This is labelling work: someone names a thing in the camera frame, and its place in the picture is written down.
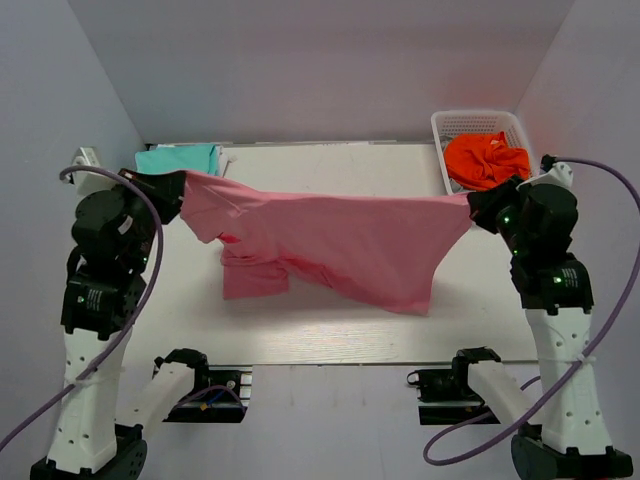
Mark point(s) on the grey cloth in basket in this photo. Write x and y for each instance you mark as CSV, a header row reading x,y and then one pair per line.
x,y
457,186

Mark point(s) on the pink t-shirt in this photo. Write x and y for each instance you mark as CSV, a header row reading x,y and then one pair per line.
x,y
380,251

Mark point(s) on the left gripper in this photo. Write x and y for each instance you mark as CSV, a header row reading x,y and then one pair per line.
x,y
165,188

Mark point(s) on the white folded cloth under teal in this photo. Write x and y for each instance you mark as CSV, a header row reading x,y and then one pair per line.
x,y
224,163

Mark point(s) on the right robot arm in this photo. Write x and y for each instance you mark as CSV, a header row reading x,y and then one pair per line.
x,y
563,434

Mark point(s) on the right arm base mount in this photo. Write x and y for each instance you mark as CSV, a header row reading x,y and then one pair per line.
x,y
441,402

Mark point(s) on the orange t-shirt in basket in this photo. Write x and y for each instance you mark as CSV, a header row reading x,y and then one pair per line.
x,y
480,162

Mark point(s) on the white plastic basket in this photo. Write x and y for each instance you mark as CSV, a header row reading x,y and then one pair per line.
x,y
449,124

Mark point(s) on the folded teal t-shirt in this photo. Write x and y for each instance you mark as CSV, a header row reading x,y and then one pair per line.
x,y
165,159

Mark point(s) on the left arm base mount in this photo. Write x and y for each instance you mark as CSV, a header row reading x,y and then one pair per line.
x,y
222,398

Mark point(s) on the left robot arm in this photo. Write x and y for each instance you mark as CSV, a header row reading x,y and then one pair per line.
x,y
105,293

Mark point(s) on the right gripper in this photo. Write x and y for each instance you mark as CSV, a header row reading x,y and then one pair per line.
x,y
483,203

